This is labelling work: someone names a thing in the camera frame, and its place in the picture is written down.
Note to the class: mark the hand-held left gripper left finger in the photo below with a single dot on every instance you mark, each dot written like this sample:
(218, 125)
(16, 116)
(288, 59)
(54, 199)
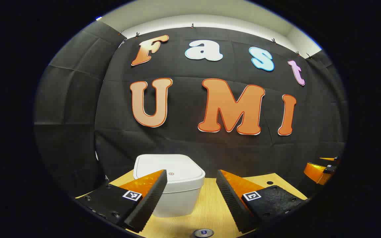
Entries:
(150, 201)

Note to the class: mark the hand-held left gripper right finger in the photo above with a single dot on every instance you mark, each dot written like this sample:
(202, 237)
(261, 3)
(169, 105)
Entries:
(230, 201)

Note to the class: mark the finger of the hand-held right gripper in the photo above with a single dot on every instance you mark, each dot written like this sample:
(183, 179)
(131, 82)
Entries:
(314, 172)
(331, 159)

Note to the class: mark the white desktop garbage bin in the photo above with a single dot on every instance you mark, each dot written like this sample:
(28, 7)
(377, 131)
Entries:
(180, 188)

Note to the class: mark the silver blue pop can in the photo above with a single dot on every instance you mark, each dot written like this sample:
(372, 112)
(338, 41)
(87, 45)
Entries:
(203, 233)

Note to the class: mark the wooden desktop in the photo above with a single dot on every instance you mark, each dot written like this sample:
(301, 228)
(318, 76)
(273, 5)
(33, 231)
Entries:
(207, 205)

